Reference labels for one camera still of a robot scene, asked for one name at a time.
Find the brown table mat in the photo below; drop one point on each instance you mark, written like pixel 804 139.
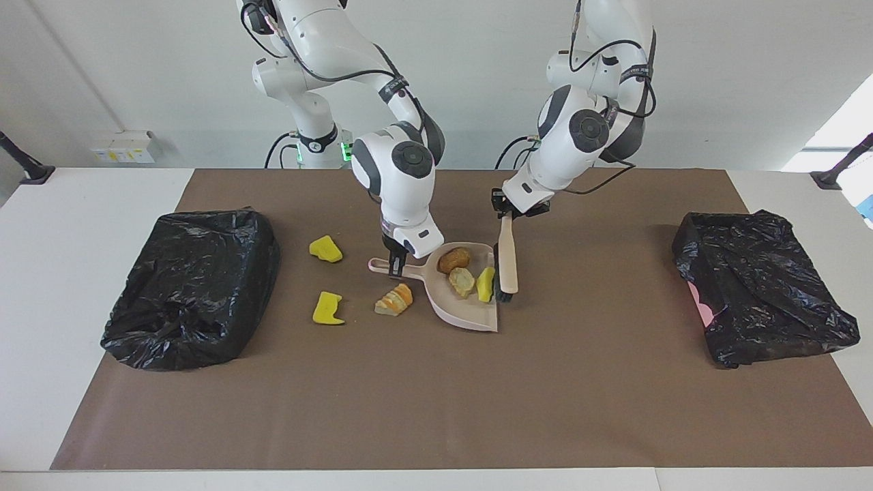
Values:
pixel 436 409

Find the black plastic trash bag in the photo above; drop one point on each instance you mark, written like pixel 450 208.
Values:
pixel 191 286
pixel 764 286

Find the yellow sponge wedge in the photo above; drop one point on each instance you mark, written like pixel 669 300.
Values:
pixel 485 285

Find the beige plastic dustpan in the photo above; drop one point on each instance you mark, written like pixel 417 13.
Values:
pixel 457 312

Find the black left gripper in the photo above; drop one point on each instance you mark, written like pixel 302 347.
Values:
pixel 498 200

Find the brown toy bread roll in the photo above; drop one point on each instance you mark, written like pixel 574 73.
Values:
pixel 453 260

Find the black clamp stand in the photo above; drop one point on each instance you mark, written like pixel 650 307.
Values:
pixel 31 172
pixel 829 179

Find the white wall socket box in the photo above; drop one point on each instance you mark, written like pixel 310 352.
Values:
pixel 123 149

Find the notched yellow sponge chunk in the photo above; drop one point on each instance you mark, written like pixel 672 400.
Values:
pixel 327 310

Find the pale toy bread piece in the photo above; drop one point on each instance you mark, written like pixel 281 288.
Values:
pixel 461 281

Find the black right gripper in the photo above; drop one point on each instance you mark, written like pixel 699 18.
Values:
pixel 392 247

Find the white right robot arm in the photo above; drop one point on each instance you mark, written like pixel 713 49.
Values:
pixel 402 177

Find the striped toy croissant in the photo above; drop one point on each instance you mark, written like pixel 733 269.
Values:
pixel 395 301

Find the blue object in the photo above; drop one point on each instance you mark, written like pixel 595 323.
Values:
pixel 867 208

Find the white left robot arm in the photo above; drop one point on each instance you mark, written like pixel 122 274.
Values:
pixel 586 129

